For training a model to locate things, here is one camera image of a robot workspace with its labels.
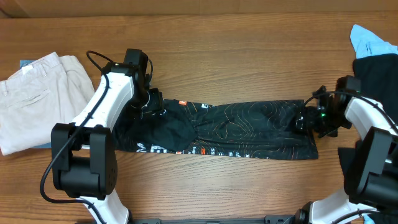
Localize black orange patterned t-shirt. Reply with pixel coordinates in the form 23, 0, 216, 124
113, 100, 318, 160

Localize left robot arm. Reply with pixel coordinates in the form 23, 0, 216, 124
40, 49, 164, 224

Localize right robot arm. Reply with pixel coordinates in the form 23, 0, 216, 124
277, 75, 397, 224

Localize plain black garment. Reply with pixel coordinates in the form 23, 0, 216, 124
339, 54, 397, 194

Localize light blue garment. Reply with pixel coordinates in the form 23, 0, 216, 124
349, 24, 398, 224

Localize folded beige pants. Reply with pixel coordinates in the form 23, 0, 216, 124
1, 52, 95, 156

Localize folded blue jeans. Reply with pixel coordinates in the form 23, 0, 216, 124
19, 60, 51, 149

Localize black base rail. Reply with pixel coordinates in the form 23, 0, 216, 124
127, 209, 309, 224

